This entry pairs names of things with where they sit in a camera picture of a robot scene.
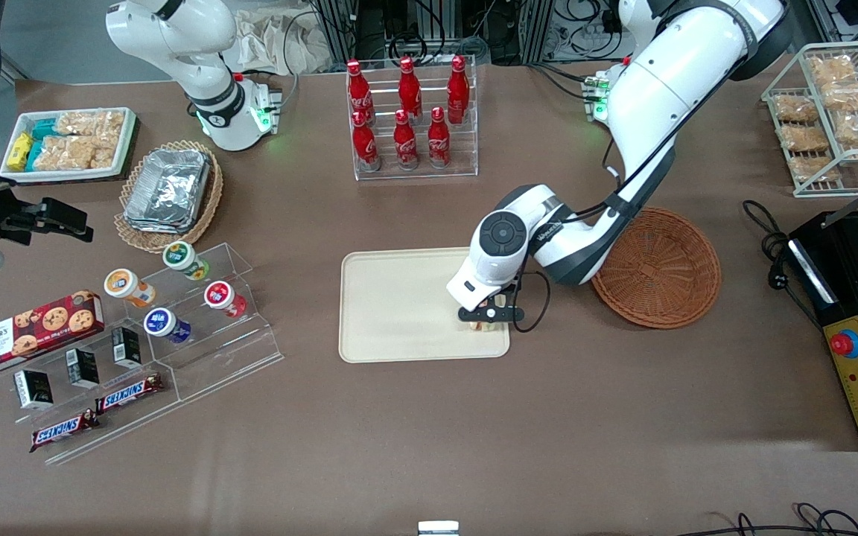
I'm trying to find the light wicker basket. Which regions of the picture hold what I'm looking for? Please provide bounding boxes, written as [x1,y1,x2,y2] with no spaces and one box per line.
[114,140,223,255]

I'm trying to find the red cola bottle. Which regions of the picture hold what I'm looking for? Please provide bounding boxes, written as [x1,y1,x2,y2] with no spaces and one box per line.
[428,106,452,169]
[346,60,372,124]
[447,56,471,124]
[398,57,423,121]
[352,110,381,173]
[393,109,419,171]

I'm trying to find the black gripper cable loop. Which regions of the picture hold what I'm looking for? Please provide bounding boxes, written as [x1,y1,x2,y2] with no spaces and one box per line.
[512,270,552,333]

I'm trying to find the white wire rack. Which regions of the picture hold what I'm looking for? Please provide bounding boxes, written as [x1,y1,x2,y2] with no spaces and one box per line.
[762,41,858,199]

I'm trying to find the black floor cables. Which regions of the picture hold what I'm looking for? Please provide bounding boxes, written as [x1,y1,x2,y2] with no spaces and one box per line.
[679,502,858,536]

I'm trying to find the black countertop appliance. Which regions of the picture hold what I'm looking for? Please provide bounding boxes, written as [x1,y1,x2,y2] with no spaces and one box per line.
[786,170,858,321]

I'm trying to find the green lid gum jar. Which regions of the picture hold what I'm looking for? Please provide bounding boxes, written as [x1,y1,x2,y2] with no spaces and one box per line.
[162,241,211,282]

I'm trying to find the small sandwich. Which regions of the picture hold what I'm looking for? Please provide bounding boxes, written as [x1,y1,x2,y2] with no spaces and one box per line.
[471,295,510,333]

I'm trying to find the stack of foil trays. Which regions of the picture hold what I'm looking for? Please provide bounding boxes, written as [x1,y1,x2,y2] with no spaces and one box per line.
[124,149,212,235]

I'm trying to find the orange lid gum jar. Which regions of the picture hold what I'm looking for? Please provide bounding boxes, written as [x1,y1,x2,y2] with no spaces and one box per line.
[104,269,156,309]

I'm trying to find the red lid gum jar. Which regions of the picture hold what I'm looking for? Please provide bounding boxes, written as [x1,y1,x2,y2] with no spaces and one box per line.
[203,281,248,319]

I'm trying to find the black appliance power cable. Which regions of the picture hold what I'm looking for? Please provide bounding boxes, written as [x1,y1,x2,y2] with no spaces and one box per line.
[742,200,826,330]

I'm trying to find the Snickers chocolate bar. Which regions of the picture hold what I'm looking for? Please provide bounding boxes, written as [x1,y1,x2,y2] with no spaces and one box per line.
[95,373,165,415]
[30,409,101,453]

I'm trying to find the brown wicker basket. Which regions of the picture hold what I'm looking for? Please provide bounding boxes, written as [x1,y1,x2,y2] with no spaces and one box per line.
[591,207,722,330]

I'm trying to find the clear acrylic jar stand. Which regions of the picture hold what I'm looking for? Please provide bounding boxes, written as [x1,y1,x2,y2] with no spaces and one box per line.
[105,242,285,403]

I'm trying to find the beige plastic tray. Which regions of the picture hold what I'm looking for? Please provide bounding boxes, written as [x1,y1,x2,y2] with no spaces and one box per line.
[338,248,512,364]

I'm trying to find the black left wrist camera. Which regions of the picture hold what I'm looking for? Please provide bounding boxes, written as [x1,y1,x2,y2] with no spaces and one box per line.
[458,305,526,325]

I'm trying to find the black equipment frame with cables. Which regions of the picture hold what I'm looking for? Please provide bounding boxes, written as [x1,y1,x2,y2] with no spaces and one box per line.
[311,0,623,68]

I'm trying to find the small black chocolate box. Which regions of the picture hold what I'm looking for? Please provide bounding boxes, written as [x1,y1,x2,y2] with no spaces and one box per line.
[112,328,143,370]
[13,369,55,412]
[66,348,101,390]

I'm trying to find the red Walkers cookie box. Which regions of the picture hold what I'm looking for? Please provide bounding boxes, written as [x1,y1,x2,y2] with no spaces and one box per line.
[0,290,106,379]

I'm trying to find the white rectangular snack bin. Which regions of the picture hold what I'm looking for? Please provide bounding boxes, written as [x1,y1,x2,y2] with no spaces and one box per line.
[0,106,139,184]

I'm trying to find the clear acrylic bottle rack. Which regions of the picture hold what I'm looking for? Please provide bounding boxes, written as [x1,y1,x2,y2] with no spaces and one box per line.
[346,54,479,181]

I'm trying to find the white crumpled plastic bag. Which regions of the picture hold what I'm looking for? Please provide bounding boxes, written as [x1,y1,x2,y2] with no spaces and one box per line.
[229,6,334,75]

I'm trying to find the purple lid gum jar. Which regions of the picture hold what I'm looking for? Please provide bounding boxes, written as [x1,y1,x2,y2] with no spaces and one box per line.
[144,307,193,345]

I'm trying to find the clear acrylic candy stand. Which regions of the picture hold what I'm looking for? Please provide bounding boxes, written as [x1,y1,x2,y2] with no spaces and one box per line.
[0,328,185,467]

